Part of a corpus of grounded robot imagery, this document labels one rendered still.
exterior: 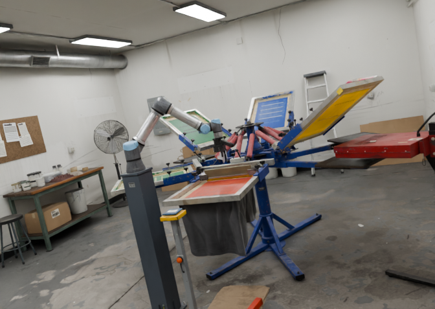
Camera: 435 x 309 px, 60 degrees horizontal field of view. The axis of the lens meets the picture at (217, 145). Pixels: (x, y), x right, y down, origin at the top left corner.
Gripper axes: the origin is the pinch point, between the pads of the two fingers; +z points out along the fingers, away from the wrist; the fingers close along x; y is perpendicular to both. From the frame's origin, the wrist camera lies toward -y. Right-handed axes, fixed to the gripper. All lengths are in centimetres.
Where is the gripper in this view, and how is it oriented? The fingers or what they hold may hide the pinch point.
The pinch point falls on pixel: (225, 160)
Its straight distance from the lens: 309.0
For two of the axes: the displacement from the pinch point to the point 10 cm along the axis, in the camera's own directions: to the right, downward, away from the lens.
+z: 1.9, 9.8, 1.2
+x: -3.6, 1.8, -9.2
